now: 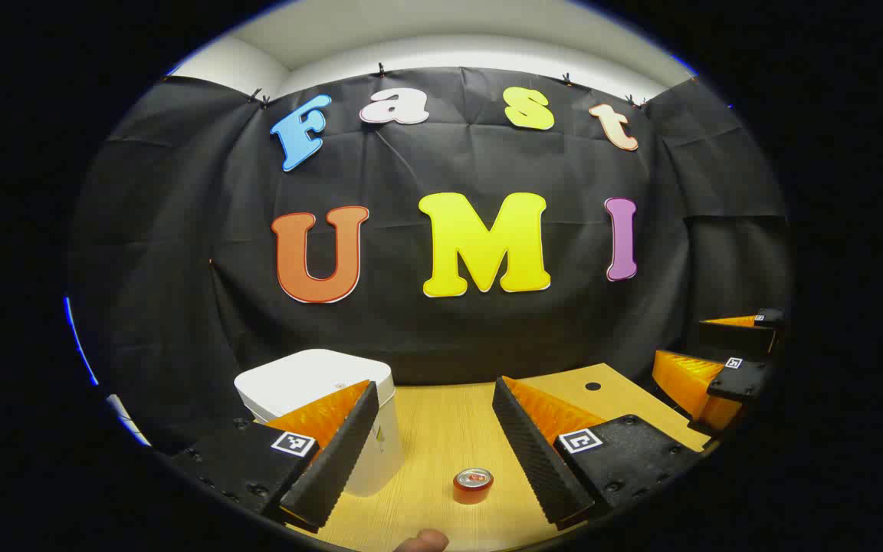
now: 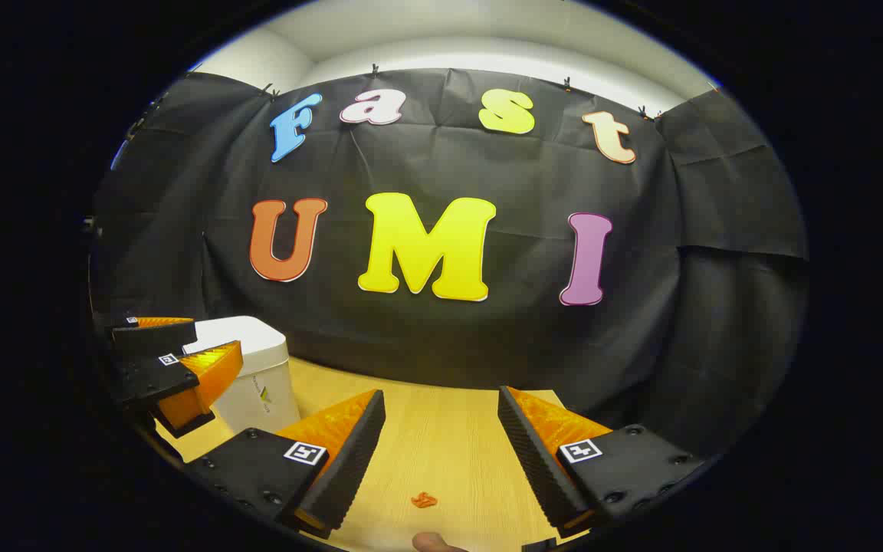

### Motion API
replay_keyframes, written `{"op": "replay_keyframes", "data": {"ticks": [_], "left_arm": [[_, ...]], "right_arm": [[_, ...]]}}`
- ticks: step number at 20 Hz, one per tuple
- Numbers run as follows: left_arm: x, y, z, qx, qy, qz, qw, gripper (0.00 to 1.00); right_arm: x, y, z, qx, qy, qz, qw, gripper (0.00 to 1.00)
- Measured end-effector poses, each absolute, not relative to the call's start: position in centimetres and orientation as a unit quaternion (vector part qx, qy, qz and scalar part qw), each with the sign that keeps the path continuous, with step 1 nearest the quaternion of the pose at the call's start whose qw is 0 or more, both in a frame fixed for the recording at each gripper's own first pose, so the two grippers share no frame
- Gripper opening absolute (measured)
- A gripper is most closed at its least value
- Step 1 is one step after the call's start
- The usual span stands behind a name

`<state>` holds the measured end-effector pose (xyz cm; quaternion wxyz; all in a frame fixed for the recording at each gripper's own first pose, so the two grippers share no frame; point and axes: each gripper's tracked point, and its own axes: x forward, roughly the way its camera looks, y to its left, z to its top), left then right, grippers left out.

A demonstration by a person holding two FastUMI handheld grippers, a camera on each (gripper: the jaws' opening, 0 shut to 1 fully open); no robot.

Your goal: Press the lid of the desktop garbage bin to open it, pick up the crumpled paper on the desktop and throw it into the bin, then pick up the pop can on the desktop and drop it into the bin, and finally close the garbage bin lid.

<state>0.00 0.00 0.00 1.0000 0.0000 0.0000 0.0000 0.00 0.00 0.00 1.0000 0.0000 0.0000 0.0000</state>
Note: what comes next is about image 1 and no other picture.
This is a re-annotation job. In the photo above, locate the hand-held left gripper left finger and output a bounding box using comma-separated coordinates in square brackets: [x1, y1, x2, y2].
[169, 379, 379, 531]

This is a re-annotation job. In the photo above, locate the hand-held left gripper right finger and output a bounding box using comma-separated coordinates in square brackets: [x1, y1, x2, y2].
[492, 376, 707, 531]

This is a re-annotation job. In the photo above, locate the red pop can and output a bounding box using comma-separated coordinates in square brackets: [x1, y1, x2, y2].
[453, 468, 494, 505]

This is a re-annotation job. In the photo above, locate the white desktop garbage bin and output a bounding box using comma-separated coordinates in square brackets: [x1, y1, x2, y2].
[234, 349, 404, 498]

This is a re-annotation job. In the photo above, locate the wooden desktop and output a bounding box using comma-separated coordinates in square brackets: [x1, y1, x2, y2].
[254, 362, 718, 552]

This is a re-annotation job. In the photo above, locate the white office desk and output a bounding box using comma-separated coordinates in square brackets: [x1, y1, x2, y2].
[108, 393, 151, 445]

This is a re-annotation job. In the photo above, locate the black backdrop cloth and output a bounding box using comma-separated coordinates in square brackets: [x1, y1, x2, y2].
[66, 65, 795, 453]

